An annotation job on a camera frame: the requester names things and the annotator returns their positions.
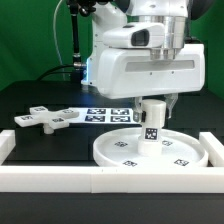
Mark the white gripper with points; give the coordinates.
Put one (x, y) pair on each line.
(124, 73)

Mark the white round table top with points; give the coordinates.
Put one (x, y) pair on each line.
(126, 147)

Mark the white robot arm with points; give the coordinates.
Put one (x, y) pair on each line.
(142, 48)

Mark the white marker sheet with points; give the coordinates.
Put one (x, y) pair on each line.
(104, 116)

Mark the white right fence bar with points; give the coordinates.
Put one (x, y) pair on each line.
(213, 147)

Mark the white fence bar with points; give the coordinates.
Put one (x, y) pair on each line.
(213, 147)
(110, 180)
(7, 144)

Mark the white cross-shaped table base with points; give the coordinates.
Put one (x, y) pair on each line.
(51, 120)

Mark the white left fence bar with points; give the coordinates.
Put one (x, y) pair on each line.
(7, 144)

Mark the white front fence bar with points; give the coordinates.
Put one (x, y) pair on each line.
(110, 180)

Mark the black camera pole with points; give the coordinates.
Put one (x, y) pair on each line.
(78, 7)

